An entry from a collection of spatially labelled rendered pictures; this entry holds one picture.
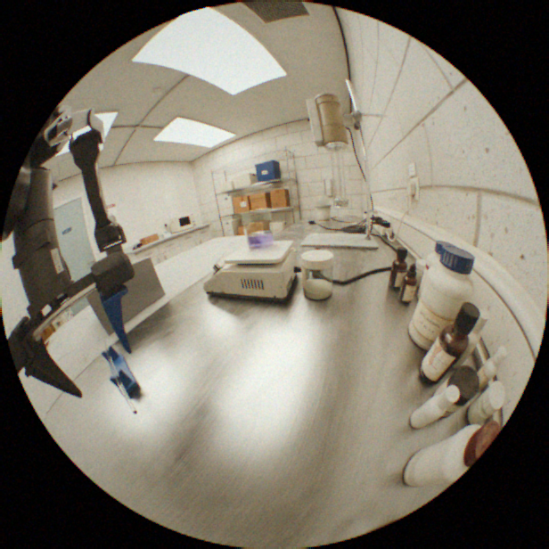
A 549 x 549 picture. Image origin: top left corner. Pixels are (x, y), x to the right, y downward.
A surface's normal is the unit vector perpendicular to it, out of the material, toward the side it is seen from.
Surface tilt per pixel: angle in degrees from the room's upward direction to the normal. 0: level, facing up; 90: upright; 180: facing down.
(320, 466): 0
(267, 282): 90
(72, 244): 90
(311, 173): 90
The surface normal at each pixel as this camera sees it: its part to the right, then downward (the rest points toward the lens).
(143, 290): 0.91, 0.07
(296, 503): -0.13, -0.90
